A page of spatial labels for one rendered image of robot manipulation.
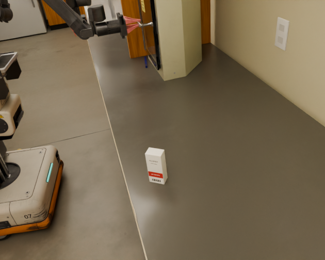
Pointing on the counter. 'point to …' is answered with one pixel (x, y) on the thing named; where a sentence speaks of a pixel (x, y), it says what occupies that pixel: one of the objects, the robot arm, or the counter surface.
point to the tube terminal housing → (178, 36)
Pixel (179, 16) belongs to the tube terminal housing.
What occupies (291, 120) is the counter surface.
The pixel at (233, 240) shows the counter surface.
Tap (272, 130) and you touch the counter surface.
